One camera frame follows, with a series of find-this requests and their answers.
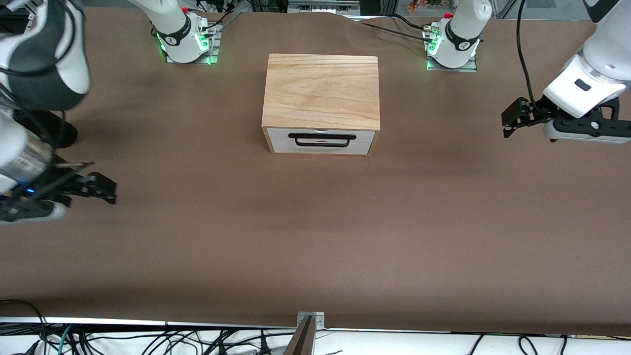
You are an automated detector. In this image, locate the wooden drawer with white front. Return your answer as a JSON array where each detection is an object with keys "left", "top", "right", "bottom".
[{"left": 266, "top": 127, "right": 375, "bottom": 154}]

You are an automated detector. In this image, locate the black metal drawer handle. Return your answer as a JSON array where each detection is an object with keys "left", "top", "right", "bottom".
[{"left": 288, "top": 132, "right": 357, "bottom": 148}]

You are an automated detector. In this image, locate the light wooden drawer cabinet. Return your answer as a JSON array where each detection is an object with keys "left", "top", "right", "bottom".
[{"left": 261, "top": 54, "right": 381, "bottom": 157}]

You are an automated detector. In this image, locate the brown table cover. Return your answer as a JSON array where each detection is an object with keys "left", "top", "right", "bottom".
[{"left": 0, "top": 6, "right": 631, "bottom": 339}]

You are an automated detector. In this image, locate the orange decorative plant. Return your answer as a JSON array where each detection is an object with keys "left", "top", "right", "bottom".
[{"left": 407, "top": 0, "right": 445, "bottom": 13}]

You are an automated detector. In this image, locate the grey equipment box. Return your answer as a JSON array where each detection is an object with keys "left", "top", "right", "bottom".
[{"left": 287, "top": 0, "right": 361, "bottom": 16}]

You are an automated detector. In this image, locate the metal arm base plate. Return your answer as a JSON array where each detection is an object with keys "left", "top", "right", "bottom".
[
  {"left": 164, "top": 22, "right": 218, "bottom": 65},
  {"left": 426, "top": 56, "right": 478, "bottom": 74}
]

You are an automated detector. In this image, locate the black looped floor cable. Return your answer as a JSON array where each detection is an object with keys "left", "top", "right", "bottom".
[{"left": 0, "top": 299, "right": 50, "bottom": 355}]

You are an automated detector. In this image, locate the short black base cable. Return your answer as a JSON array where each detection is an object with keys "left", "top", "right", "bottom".
[{"left": 392, "top": 13, "right": 432, "bottom": 31}]

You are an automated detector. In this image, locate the aluminium table edge rail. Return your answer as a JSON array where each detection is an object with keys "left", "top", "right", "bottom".
[{"left": 0, "top": 316, "right": 631, "bottom": 341}]

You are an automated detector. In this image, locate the long black base cable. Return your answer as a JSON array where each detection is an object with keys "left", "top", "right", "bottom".
[{"left": 351, "top": 19, "right": 434, "bottom": 42}]

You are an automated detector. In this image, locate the teal cable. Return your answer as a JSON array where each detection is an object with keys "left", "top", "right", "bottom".
[{"left": 54, "top": 325, "right": 74, "bottom": 355}]

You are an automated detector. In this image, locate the black base cable bundle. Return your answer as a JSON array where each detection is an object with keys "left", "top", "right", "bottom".
[{"left": 196, "top": 0, "right": 236, "bottom": 36}]

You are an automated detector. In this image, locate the grey camera mount bar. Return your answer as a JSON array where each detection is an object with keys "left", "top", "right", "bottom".
[{"left": 283, "top": 316, "right": 315, "bottom": 355}]

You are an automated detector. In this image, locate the metal bracket plate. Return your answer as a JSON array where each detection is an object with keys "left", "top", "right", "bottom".
[{"left": 296, "top": 312, "right": 325, "bottom": 330}]

